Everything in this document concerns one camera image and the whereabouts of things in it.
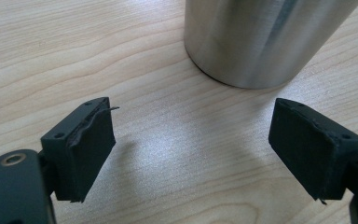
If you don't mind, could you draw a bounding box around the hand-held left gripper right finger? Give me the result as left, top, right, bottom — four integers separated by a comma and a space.
268, 97, 358, 205

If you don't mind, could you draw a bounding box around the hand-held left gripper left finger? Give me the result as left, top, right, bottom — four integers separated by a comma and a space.
40, 96, 120, 203

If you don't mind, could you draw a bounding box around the stainless steel cup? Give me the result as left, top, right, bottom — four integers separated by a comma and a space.
184, 0, 358, 91

